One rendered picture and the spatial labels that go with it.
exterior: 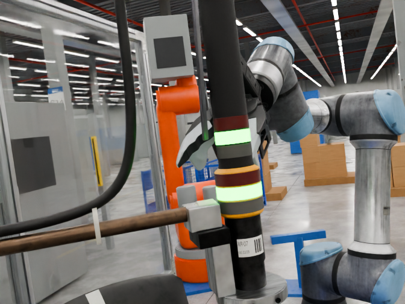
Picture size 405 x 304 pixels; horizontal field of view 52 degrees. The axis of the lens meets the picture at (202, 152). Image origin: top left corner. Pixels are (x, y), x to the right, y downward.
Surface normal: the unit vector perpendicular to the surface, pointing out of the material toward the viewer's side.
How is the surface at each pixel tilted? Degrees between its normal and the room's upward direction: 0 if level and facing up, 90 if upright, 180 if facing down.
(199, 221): 90
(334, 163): 90
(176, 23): 90
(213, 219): 90
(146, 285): 35
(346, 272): 64
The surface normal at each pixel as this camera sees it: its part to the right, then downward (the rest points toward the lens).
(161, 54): 0.15, 0.04
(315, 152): -0.33, 0.10
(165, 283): 0.25, -0.84
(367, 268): -0.55, -0.07
